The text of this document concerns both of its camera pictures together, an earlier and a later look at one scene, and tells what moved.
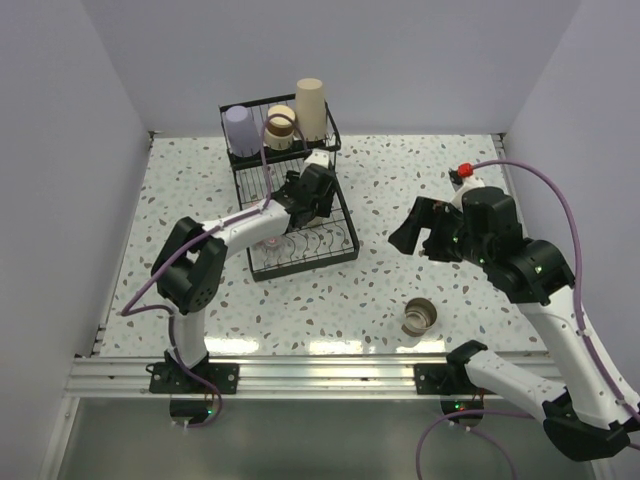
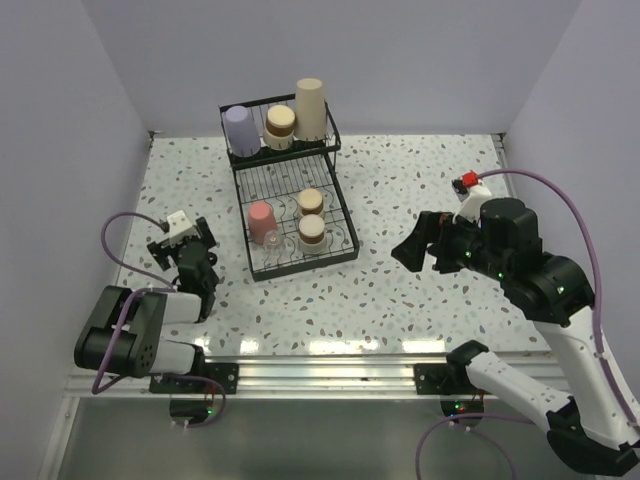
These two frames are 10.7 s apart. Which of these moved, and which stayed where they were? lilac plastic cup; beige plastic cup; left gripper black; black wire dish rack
Moved: left gripper black
Stayed: black wire dish rack; beige plastic cup; lilac plastic cup
